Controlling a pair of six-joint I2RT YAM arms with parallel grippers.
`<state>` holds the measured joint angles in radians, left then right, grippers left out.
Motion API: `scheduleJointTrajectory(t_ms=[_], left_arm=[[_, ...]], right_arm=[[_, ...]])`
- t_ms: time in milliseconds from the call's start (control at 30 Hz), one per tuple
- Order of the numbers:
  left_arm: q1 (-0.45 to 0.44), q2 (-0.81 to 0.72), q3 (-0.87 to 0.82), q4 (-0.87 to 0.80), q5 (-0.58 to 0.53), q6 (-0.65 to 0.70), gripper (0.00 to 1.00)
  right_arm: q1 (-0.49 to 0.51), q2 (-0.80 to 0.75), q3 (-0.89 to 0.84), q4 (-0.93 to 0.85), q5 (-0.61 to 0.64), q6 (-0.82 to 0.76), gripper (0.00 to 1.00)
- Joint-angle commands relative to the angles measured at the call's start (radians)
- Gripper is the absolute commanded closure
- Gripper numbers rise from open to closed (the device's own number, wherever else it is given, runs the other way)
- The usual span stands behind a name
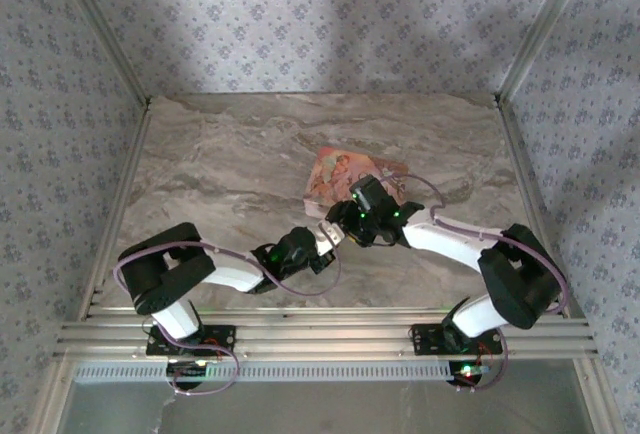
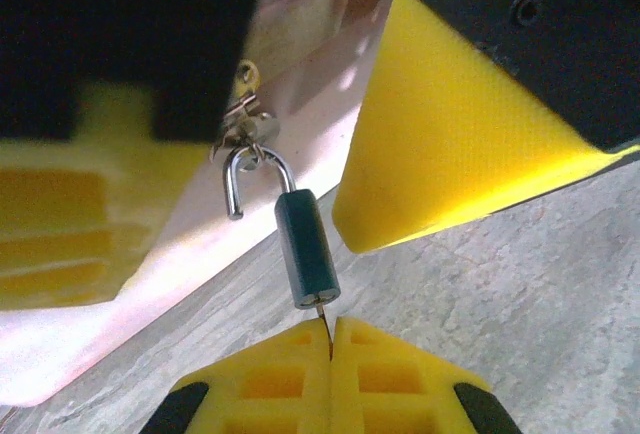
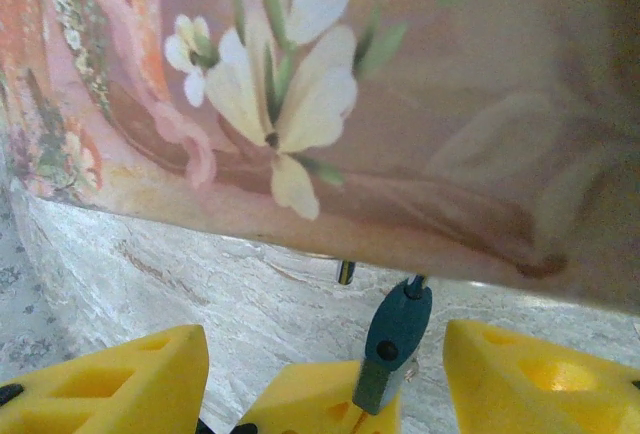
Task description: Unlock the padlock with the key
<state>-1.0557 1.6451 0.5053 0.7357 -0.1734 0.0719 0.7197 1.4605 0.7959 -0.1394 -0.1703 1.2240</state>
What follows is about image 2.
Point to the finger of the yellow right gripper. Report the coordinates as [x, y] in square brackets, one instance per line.
[75, 204]
[450, 129]

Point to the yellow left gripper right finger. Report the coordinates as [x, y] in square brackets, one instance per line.
[390, 394]

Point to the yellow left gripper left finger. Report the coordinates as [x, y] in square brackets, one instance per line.
[270, 394]

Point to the small metal key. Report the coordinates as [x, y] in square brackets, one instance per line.
[325, 331]

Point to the pink floral box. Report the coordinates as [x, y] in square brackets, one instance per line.
[310, 94]

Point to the dark padlock with silver shackle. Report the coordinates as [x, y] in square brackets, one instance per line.
[305, 254]

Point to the brass box hasp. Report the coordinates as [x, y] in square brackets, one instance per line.
[247, 76]

